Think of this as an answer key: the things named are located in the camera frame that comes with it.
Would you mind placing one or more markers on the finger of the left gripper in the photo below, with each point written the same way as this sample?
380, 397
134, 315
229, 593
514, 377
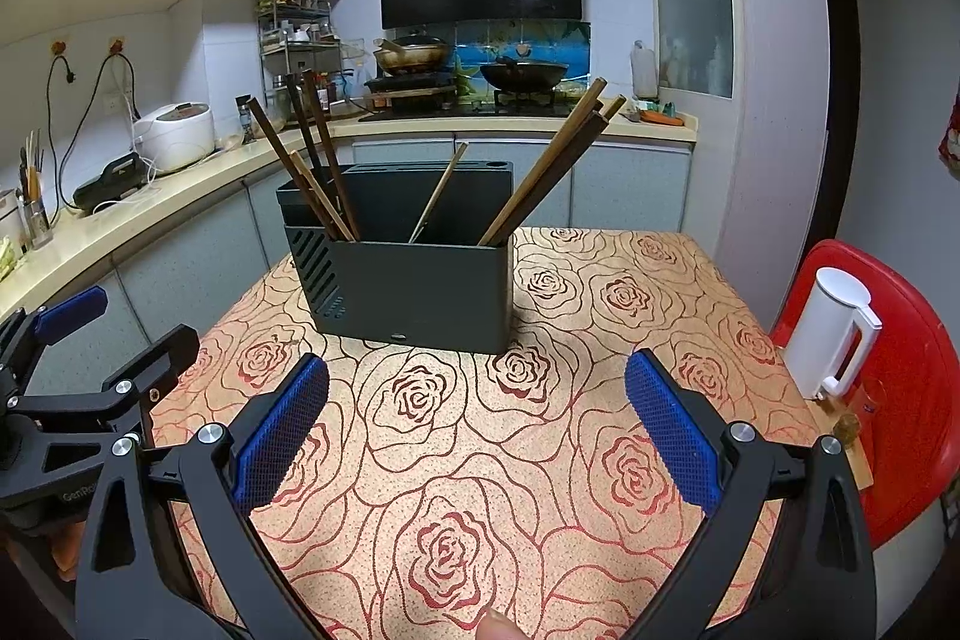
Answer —
148, 377
52, 324

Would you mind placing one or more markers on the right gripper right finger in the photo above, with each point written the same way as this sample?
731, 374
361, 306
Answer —
817, 579

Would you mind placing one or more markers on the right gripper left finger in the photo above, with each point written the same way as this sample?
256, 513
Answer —
134, 579

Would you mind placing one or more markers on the light wooden chopstick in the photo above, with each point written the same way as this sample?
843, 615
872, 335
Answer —
459, 153
323, 207

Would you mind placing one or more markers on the lower kitchen cabinets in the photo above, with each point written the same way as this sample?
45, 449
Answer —
193, 272

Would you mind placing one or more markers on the person's left hand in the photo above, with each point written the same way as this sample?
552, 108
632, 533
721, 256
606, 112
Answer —
65, 546

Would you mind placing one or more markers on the person's right hand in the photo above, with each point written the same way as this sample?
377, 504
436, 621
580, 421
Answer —
496, 626

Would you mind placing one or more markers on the utensil jar on counter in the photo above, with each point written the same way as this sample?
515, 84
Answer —
31, 181

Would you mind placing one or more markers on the black countertop appliance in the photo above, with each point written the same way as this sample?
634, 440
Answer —
118, 178

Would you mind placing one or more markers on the red plastic chair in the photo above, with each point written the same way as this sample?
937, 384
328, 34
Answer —
912, 442

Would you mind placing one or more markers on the white rice cooker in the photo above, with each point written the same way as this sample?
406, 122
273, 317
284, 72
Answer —
175, 136

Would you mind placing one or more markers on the white electric kettle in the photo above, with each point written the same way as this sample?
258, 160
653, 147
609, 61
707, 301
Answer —
834, 335

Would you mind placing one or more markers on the rose pattern tablecloth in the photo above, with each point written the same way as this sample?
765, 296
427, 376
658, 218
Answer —
437, 487

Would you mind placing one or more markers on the dark green utensil holder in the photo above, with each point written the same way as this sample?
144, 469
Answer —
444, 291

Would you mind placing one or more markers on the pepper grinder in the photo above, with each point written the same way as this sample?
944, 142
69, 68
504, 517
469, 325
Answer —
245, 118

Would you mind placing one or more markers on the metal spice rack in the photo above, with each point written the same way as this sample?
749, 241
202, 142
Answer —
297, 36

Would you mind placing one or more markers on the brass coloured pan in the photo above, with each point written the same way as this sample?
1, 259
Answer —
411, 54

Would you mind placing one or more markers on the red hanging cloth bag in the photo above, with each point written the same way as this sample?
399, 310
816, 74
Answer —
949, 146

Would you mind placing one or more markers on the black wok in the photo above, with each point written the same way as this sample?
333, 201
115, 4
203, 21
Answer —
523, 76

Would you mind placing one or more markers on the black gas stove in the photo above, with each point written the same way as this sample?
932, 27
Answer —
447, 103

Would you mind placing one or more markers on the orange cutting board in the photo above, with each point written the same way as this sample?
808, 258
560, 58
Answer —
658, 118

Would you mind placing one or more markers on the white plastic jug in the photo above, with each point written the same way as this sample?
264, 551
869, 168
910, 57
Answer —
644, 71

